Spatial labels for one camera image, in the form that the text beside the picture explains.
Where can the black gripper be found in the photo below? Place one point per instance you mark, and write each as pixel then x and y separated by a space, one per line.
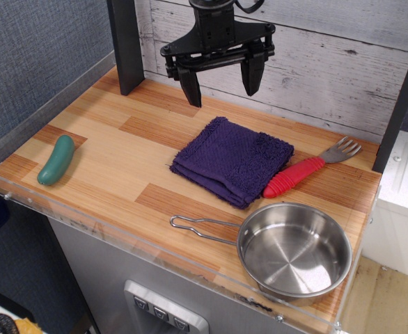
pixel 218 40

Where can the purple cloth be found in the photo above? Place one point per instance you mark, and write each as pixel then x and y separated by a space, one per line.
pixel 231 161

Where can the green toy cucumber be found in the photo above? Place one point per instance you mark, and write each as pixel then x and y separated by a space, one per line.
pixel 58 162

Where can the stainless steel saucepan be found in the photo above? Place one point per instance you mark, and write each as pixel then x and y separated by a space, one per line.
pixel 293 252

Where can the white ribbed side cabinet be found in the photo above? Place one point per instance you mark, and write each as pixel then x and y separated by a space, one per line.
pixel 386 237

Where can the silver dispenser button panel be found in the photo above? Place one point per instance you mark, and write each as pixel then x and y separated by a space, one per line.
pixel 164 309

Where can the yellow object at corner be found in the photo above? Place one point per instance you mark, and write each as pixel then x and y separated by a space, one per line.
pixel 26 326

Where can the dark grey left post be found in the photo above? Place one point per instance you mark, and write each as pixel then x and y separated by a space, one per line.
pixel 126 44

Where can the dark grey post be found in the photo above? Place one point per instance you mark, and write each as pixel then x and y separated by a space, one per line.
pixel 126 44
pixel 392 129

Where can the red handled metal fork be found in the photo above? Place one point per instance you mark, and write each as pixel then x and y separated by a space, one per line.
pixel 288 178

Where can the dark grey right post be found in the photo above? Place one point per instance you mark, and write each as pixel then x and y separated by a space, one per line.
pixel 392 129

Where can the clear acrylic guard rail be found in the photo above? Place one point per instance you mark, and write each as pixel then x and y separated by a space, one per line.
pixel 111 209

